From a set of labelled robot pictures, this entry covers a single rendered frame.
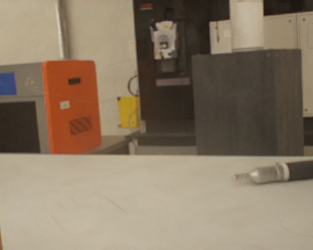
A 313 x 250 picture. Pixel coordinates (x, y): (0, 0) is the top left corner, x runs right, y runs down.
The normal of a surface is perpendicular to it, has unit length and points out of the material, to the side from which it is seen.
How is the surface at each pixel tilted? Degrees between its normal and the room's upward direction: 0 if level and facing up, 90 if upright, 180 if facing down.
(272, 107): 90
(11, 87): 90
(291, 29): 90
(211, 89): 90
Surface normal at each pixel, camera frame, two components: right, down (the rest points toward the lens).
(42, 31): -0.35, 0.14
